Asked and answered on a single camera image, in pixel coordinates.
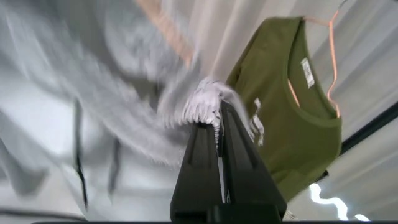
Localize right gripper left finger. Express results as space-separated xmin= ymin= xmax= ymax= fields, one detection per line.
xmin=169 ymin=121 xmax=225 ymax=223

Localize green long-sleeved shirt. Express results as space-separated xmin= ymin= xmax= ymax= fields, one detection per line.
xmin=225 ymin=16 xmax=343 ymax=203

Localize black clothes rack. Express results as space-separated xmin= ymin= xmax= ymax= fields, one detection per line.
xmin=315 ymin=101 xmax=398 ymax=183

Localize pale grey shorts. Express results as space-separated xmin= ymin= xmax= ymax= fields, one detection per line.
xmin=0 ymin=0 xmax=266 ymax=222

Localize pink clothes hanger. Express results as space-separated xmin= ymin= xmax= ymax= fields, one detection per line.
xmin=286 ymin=9 xmax=341 ymax=119
xmin=134 ymin=0 xmax=196 ymax=68

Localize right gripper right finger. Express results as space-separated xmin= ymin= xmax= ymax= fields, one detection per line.
xmin=218 ymin=100 xmax=288 ymax=223

